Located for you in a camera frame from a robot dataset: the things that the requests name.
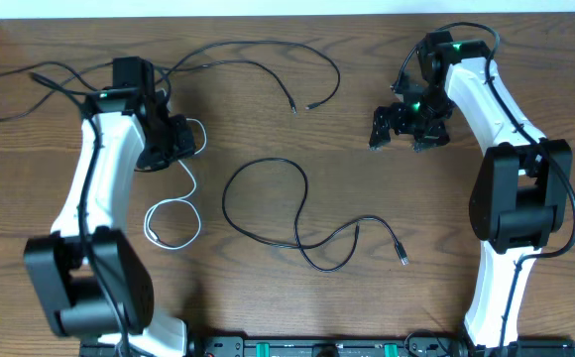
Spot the white USB cable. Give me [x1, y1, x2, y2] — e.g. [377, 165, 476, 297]
[143, 117, 208, 251]

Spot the long black USB cable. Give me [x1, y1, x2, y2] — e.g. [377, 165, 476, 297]
[0, 39, 342, 123]

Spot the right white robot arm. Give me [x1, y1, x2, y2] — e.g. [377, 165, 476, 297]
[369, 31, 575, 356]

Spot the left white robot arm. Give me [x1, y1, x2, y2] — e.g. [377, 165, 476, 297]
[24, 88, 189, 356]

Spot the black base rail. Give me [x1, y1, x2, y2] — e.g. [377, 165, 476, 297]
[77, 333, 575, 357]

